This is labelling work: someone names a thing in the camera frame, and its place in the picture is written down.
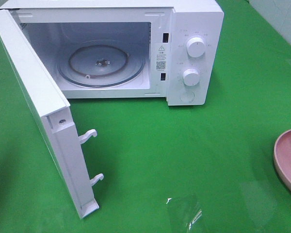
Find round microwave door button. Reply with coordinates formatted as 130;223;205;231
180;91;195;103

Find white microwave knob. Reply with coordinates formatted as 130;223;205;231
186;36;206;58
183;68;200;86

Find white microwave door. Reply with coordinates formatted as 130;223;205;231
0;10;104;218

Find pink plate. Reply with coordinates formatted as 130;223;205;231
274;129;291;191

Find glass microwave turntable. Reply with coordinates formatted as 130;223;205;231
58;40;149;88

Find white microwave oven body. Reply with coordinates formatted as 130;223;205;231
0;0;224;106

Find green table cloth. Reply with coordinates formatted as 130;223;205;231
0;0;291;233

